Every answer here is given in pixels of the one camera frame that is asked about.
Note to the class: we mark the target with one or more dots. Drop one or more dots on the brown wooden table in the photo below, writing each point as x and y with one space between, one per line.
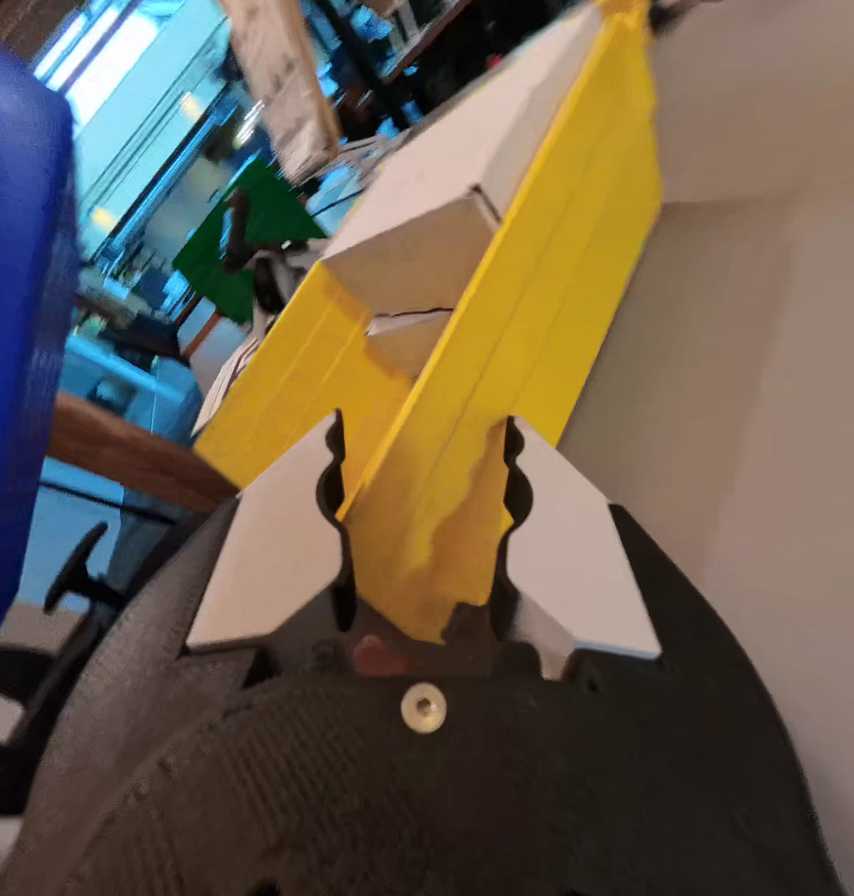
133 455

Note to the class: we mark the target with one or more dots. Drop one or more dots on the white cardboard mailer box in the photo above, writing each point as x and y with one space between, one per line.
406 346
455 168

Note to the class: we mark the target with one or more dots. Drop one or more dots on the black office chair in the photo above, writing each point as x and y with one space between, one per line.
77 567

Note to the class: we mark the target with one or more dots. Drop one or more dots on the green panel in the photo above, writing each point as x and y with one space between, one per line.
273 210

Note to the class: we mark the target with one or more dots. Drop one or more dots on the blue plastic bin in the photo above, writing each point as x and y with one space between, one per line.
21 280

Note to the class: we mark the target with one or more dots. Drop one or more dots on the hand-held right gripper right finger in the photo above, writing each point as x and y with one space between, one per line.
574 560

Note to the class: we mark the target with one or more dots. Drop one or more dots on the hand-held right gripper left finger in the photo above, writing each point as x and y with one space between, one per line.
273 560

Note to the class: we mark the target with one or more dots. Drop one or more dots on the yellow plastic bin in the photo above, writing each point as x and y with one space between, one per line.
539 315

